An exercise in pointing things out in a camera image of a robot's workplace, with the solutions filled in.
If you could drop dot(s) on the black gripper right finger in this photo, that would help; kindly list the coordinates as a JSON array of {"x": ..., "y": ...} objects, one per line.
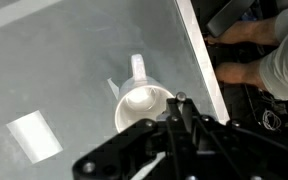
[{"x": 237, "y": 153}]

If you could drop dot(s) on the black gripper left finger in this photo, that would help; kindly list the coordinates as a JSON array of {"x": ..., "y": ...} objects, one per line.
[{"x": 127, "y": 153}]

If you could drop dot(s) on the white mug cup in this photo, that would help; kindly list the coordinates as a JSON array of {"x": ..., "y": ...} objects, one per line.
[{"x": 134, "y": 90}]

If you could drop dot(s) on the white tape patch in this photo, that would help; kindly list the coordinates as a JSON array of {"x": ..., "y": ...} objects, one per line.
[
  {"x": 34, "y": 136},
  {"x": 114, "y": 88}
]

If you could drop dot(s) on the person in gray shirt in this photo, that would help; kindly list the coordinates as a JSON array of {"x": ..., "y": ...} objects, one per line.
[{"x": 284, "y": 66}]

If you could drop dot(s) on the gray board with aluminium frame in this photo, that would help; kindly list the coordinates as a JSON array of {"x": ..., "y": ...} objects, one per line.
[{"x": 67, "y": 66}]

